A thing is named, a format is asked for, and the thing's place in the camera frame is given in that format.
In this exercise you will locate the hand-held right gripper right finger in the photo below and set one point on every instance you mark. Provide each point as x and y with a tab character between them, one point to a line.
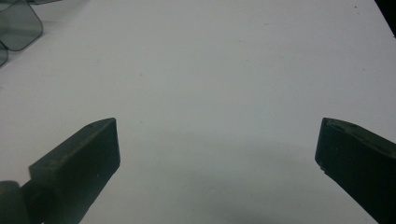
358	158

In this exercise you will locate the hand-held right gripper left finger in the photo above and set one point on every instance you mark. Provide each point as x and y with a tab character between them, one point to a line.
81	161

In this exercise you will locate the grey translucent plastic container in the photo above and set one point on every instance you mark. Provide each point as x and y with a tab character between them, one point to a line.
17	26

